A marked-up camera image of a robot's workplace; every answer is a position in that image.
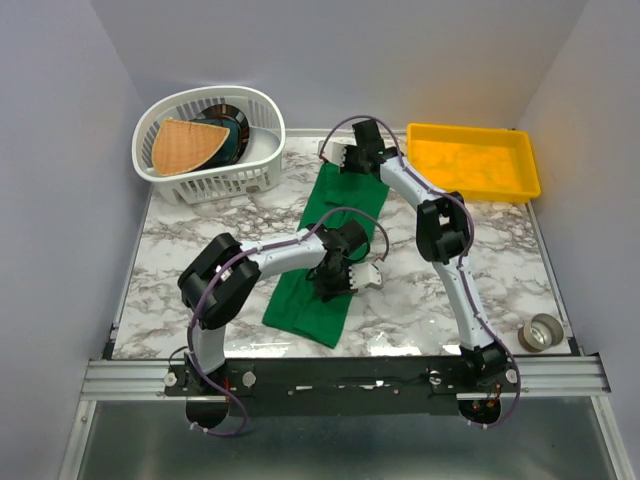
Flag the white plastic laundry basket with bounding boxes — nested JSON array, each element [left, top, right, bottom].
[[131, 85, 286, 204]]

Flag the tape roll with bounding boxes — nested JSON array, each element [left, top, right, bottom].
[[518, 313, 565, 353]]

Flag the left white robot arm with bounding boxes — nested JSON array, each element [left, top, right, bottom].
[[178, 220, 383, 395]]

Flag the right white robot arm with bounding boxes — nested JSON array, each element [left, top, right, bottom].
[[339, 115, 521, 392]]

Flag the green t shirt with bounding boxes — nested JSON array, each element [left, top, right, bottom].
[[262, 164, 389, 348]]

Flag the yellow plastic tray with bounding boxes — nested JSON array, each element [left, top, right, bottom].
[[406, 123, 541, 204]]

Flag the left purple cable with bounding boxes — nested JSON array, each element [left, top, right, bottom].
[[185, 208, 391, 436]]

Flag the orange woven fan mat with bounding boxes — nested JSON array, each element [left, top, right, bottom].
[[151, 118, 230, 177]]

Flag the dark teal round plate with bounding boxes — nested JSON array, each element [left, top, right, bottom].
[[193, 104, 250, 170]]

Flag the aluminium frame rail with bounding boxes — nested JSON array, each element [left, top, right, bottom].
[[81, 355, 611, 401]]

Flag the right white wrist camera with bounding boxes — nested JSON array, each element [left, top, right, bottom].
[[317, 141, 356, 169]]

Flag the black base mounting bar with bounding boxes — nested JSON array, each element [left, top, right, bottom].
[[165, 356, 516, 417]]

